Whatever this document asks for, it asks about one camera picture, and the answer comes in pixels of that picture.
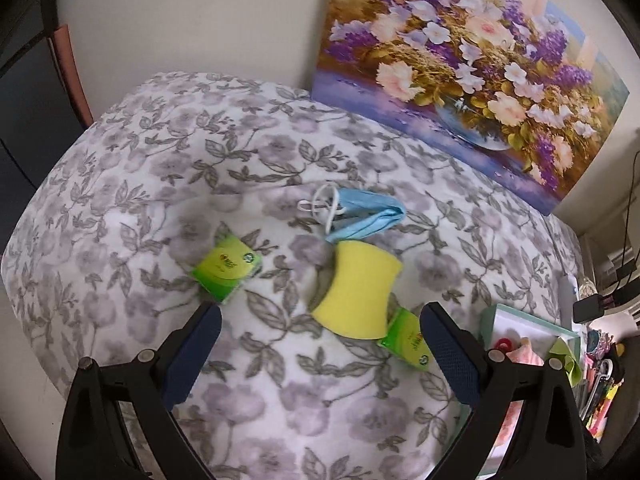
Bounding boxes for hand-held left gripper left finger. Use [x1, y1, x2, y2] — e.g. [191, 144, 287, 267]
[56, 301, 223, 480]

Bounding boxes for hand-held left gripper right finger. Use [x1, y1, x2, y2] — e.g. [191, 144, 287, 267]
[419, 302, 587, 480]

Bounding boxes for green tissue pack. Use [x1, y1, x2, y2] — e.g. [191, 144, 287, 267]
[379, 309, 436, 370]
[194, 237, 265, 303]

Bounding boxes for pink chevron cloth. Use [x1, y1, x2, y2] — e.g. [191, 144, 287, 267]
[507, 337, 546, 368]

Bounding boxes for white box with teal rim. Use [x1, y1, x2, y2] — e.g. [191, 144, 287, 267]
[460, 304, 583, 480]

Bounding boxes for yellow sponge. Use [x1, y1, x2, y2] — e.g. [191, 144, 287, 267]
[310, 241, 403, 340]

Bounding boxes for blue face mask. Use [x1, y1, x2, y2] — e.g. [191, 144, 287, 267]
[297, 185, 408, 246]

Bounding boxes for white power strip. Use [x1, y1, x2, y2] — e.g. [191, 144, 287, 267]
[557, 270, 581, 326]

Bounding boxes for black power adapter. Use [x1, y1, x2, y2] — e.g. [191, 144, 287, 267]
[572, 294, 606, 323]

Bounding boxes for colourful clutter pile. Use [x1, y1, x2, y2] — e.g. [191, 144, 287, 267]
[582, 325, 627, 436]

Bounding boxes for grey floral blanket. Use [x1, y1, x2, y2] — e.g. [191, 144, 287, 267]
[0, 71, 586, 480]

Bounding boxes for dark cabinet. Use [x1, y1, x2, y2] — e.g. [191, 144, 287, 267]
[0, 0, 86, 241]

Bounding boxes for pink chair back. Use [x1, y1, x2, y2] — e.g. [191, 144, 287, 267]
[47, 24, 96, 128]

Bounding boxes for floral painting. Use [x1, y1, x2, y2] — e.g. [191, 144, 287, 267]
[311, 0, 631, 216]

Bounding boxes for black cable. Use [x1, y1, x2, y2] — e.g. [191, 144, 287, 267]
[612, 192, 640, 291]

